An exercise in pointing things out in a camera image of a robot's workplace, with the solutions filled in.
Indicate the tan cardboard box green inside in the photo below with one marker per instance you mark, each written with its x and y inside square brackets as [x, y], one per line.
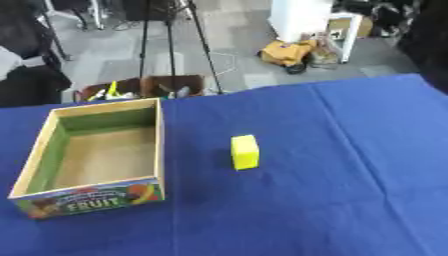
[105, 156]

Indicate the brown cardboard box of clutter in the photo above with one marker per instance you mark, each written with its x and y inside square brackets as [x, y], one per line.
[169, 85]

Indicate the yellow bag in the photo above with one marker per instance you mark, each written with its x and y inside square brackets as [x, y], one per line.
[286, 51]

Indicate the white open shelf unit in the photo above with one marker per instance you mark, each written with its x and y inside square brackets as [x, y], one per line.
[345, 35]

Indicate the white cabinet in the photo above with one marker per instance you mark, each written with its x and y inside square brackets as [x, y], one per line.
[298, 18]

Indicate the black office chair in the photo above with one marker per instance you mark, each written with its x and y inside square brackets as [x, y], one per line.
[26, 60]

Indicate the black tripod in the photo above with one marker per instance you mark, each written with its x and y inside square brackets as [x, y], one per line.
[170, 40]

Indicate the yellow rectangular block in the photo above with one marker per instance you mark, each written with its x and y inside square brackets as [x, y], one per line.
[245, 153]

